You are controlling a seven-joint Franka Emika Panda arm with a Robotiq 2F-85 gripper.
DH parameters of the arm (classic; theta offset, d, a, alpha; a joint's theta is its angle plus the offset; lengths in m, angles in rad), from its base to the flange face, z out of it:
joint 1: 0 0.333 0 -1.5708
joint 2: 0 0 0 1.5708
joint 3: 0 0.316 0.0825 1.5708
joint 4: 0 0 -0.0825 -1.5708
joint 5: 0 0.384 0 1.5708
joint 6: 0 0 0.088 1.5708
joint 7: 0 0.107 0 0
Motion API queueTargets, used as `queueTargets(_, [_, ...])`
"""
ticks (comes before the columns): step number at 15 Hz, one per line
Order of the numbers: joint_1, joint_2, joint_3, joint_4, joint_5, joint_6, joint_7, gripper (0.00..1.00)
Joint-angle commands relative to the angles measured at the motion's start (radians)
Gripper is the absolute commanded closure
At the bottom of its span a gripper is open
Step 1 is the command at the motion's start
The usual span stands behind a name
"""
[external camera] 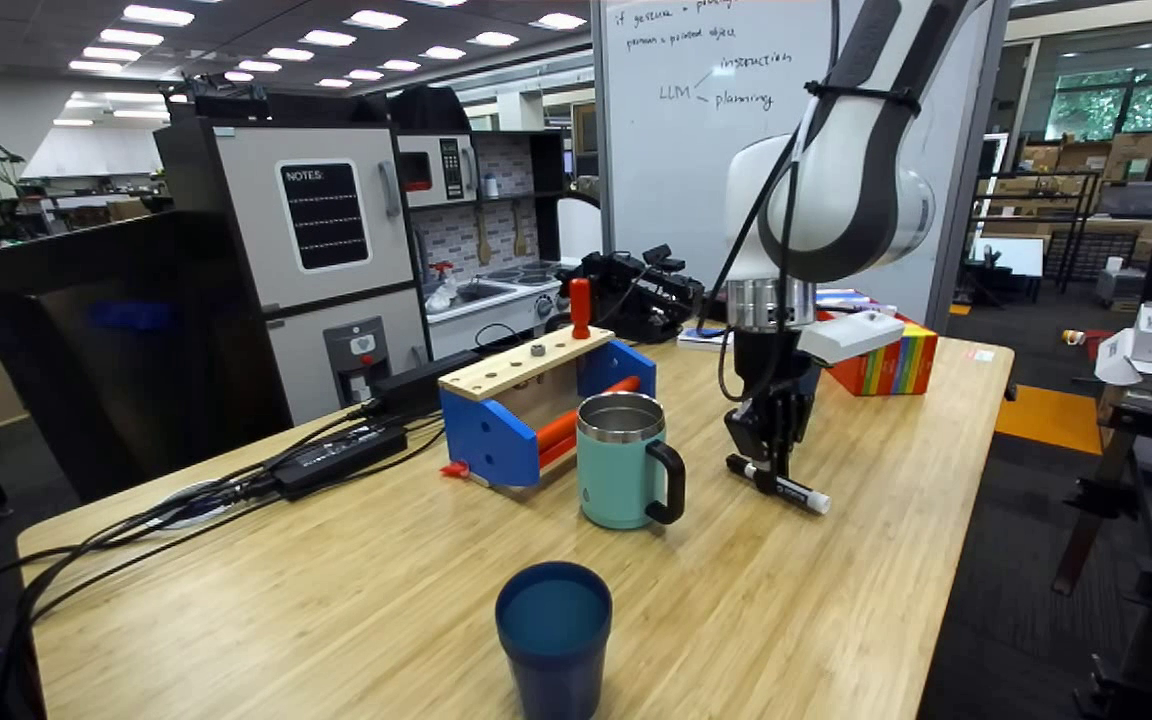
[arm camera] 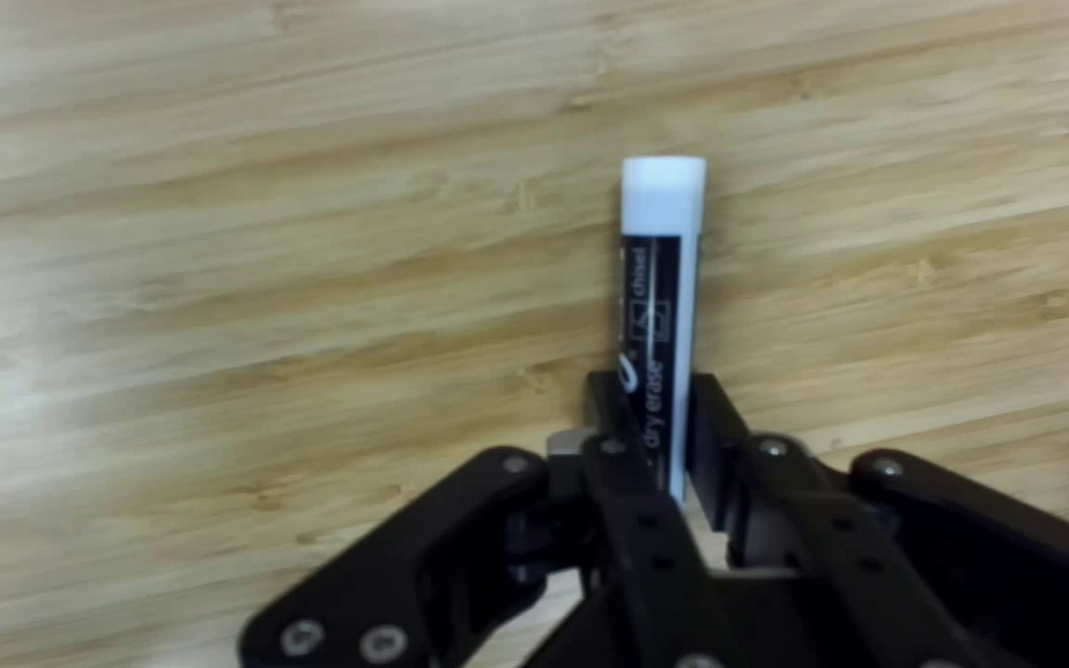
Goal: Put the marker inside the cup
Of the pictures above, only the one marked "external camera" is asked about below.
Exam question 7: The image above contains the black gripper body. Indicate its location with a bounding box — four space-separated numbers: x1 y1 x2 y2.
728 324 826 433

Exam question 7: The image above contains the black marker white cap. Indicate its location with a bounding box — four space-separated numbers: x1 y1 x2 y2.
724 450 831 520

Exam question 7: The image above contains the dark blue plastic cup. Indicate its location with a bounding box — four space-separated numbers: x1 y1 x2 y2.
490 558 617 720

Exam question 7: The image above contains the blue white card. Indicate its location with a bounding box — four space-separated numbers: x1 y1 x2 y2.
677 320 735 353

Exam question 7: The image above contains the small black box red label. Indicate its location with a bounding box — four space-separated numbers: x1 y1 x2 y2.
695 283 735 329

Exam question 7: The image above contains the orange rainbow card box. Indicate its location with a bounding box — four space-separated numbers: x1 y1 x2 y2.
813 283 938 399

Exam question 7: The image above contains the red wooden peg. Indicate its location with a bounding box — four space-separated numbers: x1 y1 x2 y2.
563 274 596 342

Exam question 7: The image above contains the blue wooden toy workbench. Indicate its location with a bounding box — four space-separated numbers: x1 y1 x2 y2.
436 320 661 494

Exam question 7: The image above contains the yellow floor mat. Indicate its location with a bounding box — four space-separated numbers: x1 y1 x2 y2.
990 379 1106 459

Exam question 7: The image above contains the white plastic tray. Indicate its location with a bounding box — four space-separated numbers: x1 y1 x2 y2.
420 258 569 362

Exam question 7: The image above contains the black power adapter brick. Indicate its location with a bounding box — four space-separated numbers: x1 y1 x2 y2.
269 411 411 502

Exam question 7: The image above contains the white lab oven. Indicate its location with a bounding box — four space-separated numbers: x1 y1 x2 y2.
152 121 436 426

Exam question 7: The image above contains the black panel screen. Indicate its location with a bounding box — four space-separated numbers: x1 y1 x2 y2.
0 207 291 502

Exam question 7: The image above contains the teal metal mug black handle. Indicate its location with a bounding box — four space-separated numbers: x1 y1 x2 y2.
573 388 689 535

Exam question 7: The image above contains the black camera gear pile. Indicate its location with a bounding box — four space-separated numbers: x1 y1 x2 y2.
574 238 708 347

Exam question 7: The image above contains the white whiteboard grey frame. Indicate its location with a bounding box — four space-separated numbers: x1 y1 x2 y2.
589 0 1016 330

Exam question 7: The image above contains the black frame shelf unit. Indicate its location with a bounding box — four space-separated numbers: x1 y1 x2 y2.
391 127 569 292

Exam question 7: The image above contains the black cable bundle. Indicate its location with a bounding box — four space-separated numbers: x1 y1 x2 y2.
0 404 449 720

